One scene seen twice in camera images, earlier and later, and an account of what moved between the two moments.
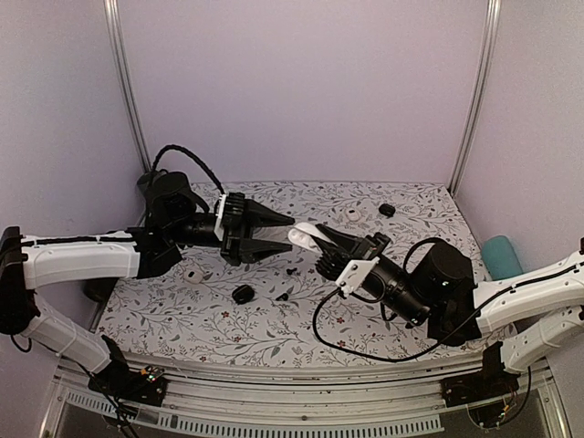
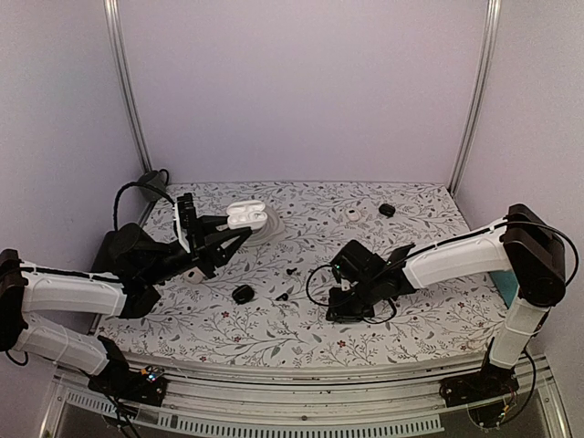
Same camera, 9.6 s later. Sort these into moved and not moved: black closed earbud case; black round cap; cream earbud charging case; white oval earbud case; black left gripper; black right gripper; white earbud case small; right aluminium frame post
Moved: black right gripper; black left gripper; white oval earbud case
Not moved: black closed earbud case; black round cap; right aluminium frame post; cream earbud charging case; white earbud case small
